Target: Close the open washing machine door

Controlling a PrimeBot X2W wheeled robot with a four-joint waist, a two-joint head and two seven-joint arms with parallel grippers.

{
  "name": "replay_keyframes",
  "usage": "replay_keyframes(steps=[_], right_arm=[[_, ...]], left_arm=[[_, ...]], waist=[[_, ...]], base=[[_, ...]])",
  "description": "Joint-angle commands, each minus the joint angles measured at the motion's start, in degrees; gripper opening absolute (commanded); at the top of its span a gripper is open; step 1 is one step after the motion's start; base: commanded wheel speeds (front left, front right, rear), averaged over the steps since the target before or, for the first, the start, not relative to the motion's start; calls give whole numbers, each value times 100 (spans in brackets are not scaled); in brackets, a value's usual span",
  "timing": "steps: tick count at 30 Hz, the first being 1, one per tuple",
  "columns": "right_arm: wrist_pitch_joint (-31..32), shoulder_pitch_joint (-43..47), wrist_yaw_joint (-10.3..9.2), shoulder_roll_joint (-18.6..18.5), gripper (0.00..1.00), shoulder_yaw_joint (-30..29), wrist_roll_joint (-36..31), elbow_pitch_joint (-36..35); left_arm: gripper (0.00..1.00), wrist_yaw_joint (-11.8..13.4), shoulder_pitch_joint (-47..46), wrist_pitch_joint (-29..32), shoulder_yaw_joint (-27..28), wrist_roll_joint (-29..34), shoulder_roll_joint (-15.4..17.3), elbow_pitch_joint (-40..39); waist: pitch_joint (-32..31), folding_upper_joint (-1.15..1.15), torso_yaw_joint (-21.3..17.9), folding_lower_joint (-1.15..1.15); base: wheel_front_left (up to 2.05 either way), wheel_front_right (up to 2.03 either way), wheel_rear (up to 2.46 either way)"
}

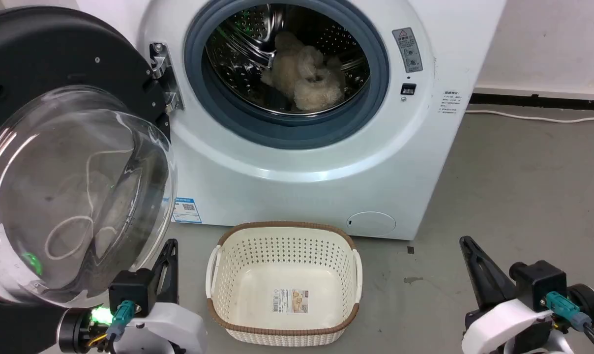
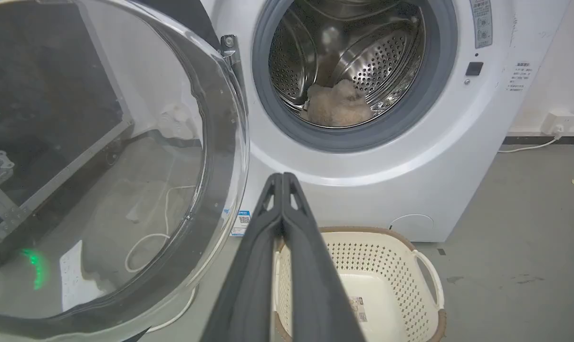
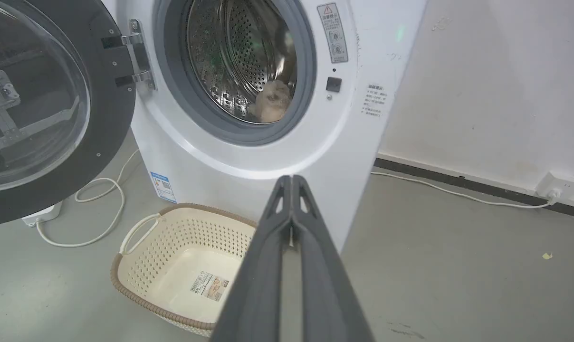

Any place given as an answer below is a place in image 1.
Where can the steel perforated drum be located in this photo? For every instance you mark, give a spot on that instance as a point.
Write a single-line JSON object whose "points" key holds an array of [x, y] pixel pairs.
{"points": [[238, 54]]}

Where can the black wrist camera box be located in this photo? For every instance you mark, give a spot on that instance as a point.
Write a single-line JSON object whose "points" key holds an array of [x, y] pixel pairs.
{"points": [[130, 292], [538, 282]]}

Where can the washer door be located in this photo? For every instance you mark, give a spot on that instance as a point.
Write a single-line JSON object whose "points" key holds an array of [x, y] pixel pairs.
{"points": [[41, 49]]}

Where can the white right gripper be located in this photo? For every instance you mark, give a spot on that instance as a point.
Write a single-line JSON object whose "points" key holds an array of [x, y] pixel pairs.
{"points": [[503, 327]]}

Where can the black baseboard strip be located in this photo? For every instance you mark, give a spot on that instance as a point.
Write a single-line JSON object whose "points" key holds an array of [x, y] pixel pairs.
{"points": [[538, 101]]}

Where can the cream plastic laundry basket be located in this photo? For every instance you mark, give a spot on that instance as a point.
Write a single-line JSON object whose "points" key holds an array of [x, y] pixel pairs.
{"points": [[238, 275]]}

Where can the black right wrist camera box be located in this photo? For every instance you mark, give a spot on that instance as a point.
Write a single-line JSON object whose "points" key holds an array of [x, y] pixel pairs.
{"points": [[538, 282]]}

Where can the round drain filter cover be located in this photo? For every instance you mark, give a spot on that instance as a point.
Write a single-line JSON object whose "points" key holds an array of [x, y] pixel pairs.
{"points": [[371, 224]]}

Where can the small text sticker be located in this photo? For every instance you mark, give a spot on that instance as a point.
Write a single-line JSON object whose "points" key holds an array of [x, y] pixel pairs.
{"points": [[449, 102]]}

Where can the black door latch slot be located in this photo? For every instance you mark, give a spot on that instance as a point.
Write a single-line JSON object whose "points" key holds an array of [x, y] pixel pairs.
{"points": [[408, 89]]}

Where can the grey warning sticker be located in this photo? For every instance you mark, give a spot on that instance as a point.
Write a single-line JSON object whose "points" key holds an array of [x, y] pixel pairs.
{"points": [[407, 49]]}

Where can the cream fluffy garment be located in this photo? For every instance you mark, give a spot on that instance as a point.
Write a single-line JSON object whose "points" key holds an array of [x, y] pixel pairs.
{"points": [[309, 81]]}

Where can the basket product label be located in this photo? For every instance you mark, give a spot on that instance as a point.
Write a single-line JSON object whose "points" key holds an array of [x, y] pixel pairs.
{"points": [[291, 301]]}

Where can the blue white QR label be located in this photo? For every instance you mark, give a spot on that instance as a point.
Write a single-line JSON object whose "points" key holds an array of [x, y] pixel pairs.
{"points": [[186, 210]]}

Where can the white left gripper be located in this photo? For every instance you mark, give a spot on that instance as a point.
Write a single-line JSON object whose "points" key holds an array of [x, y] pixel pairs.
{"points": [[174, 329]]}

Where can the metal door hinge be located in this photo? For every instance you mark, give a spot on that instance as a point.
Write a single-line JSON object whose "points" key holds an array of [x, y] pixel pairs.
{"points": [[165, 73]]}

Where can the white front-load washing machine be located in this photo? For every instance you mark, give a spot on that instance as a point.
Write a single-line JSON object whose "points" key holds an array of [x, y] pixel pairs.
{"points": [[302, 196]]}

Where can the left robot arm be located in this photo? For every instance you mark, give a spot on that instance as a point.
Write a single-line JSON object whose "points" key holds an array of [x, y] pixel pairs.
{"points": [[73, 330]]}

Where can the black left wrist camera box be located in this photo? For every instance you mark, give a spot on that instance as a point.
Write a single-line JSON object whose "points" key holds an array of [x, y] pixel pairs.
{"points": [[130, 292]]}

